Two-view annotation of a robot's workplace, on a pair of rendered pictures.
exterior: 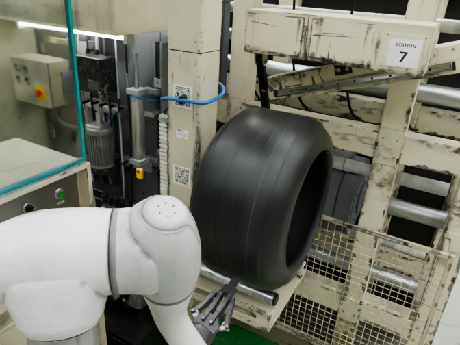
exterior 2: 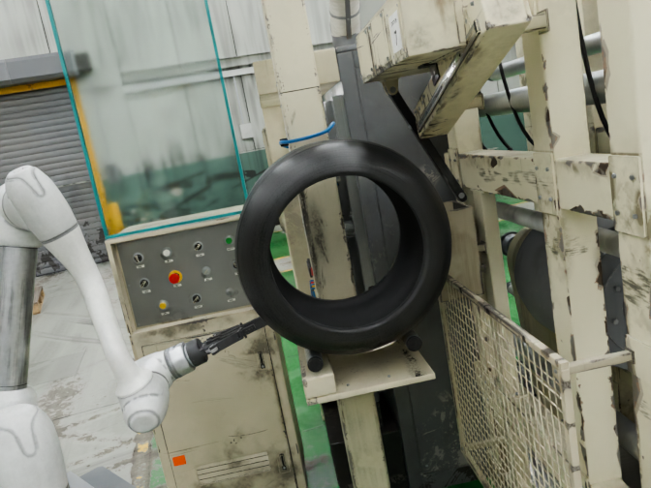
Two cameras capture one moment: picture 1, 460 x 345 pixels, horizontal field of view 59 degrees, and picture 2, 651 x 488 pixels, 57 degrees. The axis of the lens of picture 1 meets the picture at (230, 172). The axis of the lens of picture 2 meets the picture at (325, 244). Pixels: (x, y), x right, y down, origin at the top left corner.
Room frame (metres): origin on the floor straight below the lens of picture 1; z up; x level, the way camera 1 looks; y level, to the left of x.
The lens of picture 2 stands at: (0.32, -1.55, 1.51)
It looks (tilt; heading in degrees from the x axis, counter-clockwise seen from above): 11 degrees down; 59
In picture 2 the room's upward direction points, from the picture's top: 10 degrees counter-clockwise
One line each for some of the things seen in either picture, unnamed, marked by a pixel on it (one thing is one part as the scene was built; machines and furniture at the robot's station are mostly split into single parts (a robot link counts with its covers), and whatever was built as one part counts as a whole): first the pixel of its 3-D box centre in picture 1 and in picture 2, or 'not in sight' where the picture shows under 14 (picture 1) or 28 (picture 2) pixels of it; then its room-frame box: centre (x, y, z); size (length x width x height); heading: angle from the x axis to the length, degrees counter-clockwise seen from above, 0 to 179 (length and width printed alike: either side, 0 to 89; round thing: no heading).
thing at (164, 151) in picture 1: (168, 174); not in sight; (1.38, 0.23, 1.19); 0.05 x 0.04 x 0.48; 152
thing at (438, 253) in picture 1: (322, 285); (498, 420); (1.45, -0.45, 0.65); 0.90 x 0.02 x 0.70; 62
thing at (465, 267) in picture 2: not in sight; (448, 250); (1.70, -0.07, 1.05); 0.20 x 0.15 x 0.30; 62
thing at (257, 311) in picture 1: (229, 294); (314, 363); (1.14, -0.03, 0.84); 0.36 x 0.09 x 0.06; 62
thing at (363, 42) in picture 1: (338, 37); (420, 37); (1.47, -0.34, 1.71); 0.61 x 0.25 x 0.15; 62
